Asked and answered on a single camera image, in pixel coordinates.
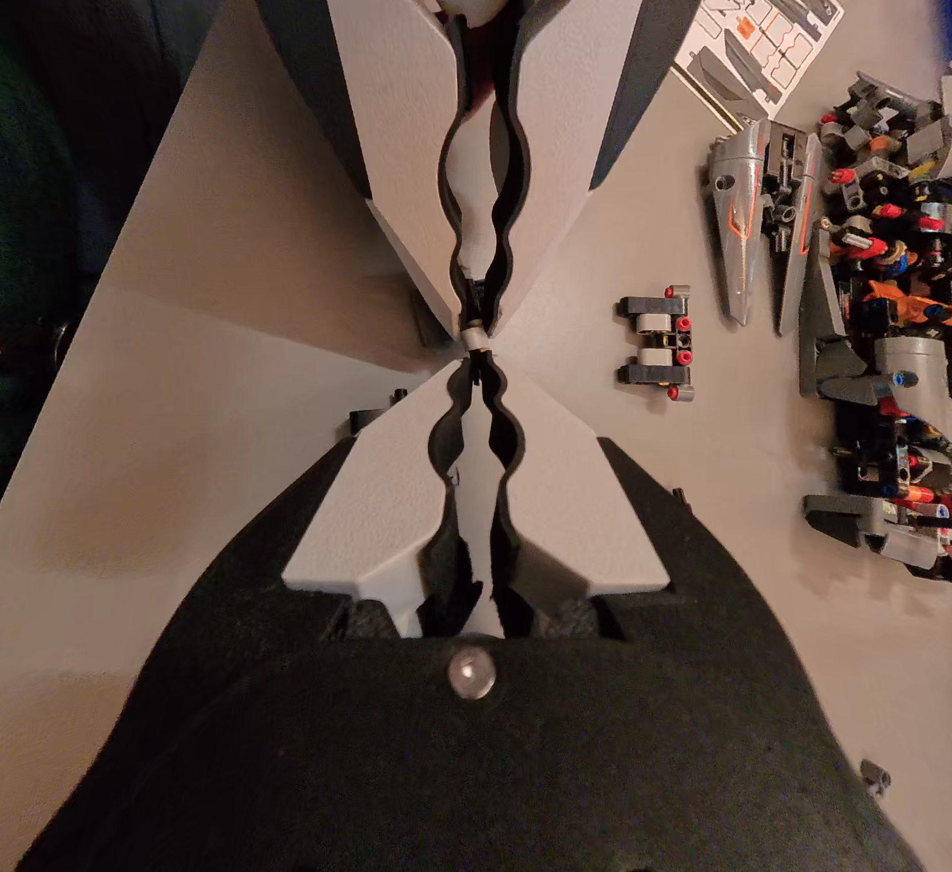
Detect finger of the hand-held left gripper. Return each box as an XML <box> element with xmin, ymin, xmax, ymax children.
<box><xmin>326</xmin><ymin>0</ymin><xmax>478</xmax><ymax>339</ymax></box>
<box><xmin>485</xmin><ymin>0</ymin><xmax>646</xmax><ymax>338</ymax></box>

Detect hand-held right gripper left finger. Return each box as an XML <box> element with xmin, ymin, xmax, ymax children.
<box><xmin>281</xmin><ymin>359</ymin><xmax>477</xmax><ymax>638</ymax></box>

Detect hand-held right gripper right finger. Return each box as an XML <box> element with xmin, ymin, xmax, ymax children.
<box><xmin>480</xmin><ymin>357</ymin><xmax>670</xmax><ymax>638</ymax></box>

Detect black lego assembly red pins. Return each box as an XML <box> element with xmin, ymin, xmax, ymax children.
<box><xmin>616</xmin><ymin>285</ymin><xmax>696</xmax><ymax>403</ymax></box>

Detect lego sticker sheet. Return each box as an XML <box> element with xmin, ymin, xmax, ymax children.
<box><xmin>669</xmin><ymin>0</ymin><xmax>846</xmax><ymax>133</ymax></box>

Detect grey lego panels orange stripes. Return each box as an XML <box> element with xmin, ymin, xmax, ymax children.
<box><xmin>703</xmin><ymin>117</ymin><xmax>825</xmax><ymax>338</ymax></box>

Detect large lego vehicle model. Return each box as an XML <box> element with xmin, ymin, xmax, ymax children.
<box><xmin>797</xmin><ymin>69</ymin><xmax>952</xmax><ymax>583</ymax></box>

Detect person's dark trousers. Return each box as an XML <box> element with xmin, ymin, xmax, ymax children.
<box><xmin>0</xmin><ymin>0</ymin><xmax>230</xmax><ymax>278</ymax></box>

